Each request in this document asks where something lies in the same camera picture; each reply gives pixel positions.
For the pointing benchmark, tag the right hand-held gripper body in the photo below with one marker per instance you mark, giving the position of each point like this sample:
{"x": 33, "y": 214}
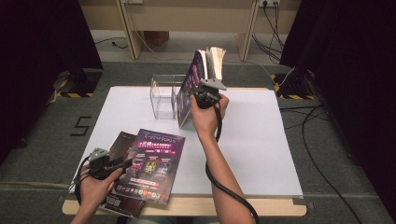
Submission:
{"x": 207, "y": 98}

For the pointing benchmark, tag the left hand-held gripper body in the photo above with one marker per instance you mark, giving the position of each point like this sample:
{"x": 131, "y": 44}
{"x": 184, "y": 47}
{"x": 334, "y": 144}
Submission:
{"x": 101, "y": 168}

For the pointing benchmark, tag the clear acrylic book rack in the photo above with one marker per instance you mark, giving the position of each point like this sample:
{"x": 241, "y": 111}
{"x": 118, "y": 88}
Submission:
{"x": 163, "y": 102}

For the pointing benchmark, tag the white book with colourful pictures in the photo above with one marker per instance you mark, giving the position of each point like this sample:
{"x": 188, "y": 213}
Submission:
{"x": 216, "y": 62}

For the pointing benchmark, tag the person's right hand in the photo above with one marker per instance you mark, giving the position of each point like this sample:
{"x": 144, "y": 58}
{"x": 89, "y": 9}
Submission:
{"x": 207, "y": 121}

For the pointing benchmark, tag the person's left hand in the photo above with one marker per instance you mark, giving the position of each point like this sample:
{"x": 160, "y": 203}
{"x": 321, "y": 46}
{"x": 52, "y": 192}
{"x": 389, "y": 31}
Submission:
{"x": 95, "y": 196}

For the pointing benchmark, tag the brown cardboard box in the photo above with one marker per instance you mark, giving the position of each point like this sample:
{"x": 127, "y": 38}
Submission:
{"x": 157, "y": 38}

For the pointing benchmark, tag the white board sheet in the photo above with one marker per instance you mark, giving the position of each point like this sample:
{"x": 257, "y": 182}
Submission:
{"x": 258, "y": 140}

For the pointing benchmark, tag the beige wooden desk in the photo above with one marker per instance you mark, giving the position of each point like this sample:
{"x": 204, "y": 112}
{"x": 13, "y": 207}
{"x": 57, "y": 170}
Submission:
{"x": 186, "y": 15}

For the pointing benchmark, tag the black stand base with striped tape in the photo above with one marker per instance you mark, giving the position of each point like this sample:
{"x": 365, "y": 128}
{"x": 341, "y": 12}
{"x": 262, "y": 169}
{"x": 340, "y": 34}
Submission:
{"x": 84, "y": 84}
{"x": 295, "y": 87}

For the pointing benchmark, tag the black curtain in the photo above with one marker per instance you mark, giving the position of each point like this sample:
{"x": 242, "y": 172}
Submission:
{"x": 351, "y": 77}
{"x": 40, "y": 62}

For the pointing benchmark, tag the white wall socket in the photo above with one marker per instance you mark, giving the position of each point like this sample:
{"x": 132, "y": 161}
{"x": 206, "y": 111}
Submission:
{"x": 269, "y": 2}

